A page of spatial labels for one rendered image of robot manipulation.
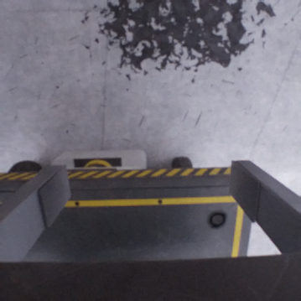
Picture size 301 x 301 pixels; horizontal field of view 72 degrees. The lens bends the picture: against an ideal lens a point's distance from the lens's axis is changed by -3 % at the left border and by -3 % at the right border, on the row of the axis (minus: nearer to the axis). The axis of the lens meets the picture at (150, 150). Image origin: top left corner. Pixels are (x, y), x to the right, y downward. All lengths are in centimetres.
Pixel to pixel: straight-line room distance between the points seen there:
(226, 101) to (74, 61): 49
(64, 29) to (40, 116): 27
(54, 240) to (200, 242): 30
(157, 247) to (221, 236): 14
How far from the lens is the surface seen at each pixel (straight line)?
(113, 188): 42
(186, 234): 47
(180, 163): 61
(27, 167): 71
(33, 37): 78
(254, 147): 80
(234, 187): 16
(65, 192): 17
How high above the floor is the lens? 69
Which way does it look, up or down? 74 degrees down
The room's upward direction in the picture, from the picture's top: 177 degrees clockwise
